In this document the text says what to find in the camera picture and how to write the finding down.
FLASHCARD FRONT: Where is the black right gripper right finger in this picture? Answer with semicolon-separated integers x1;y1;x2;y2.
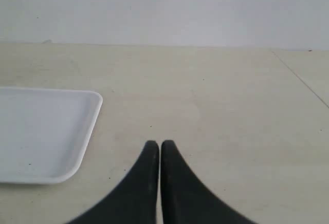
160;140;253;223

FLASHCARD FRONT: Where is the white rectangular plastic tray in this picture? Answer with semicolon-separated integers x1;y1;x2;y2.
1;87;103;184

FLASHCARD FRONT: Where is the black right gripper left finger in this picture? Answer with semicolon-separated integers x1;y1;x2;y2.
70;141;159;223

